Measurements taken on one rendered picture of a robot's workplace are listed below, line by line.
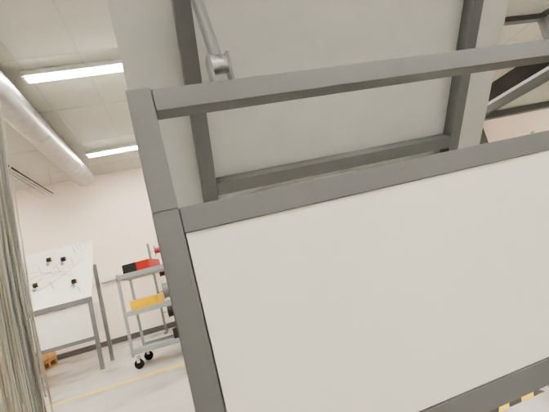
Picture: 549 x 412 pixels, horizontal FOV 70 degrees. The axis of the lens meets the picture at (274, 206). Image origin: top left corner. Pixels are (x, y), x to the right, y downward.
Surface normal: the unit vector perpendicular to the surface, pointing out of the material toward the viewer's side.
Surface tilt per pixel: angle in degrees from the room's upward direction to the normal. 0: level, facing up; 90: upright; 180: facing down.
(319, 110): 128
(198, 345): 90
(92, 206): 90
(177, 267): 90
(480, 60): 90
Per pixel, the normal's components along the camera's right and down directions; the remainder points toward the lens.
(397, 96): 0.34, 0.43
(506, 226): 0.23, -0.20
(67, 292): -0.03, -0.76
